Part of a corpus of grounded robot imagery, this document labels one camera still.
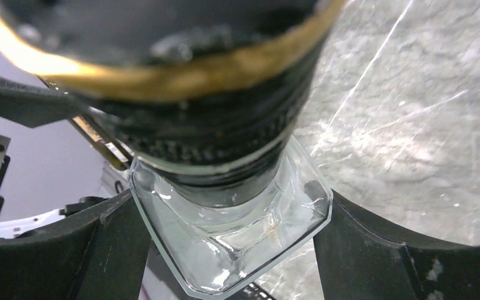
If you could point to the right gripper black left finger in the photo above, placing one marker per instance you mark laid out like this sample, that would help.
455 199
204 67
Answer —
98 253

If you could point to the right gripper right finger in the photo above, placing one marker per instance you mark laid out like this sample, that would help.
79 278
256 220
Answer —
361 255

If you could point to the clear bottle black cap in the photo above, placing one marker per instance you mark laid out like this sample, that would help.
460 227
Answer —
206 94

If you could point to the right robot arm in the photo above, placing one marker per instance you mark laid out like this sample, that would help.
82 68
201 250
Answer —
99 251

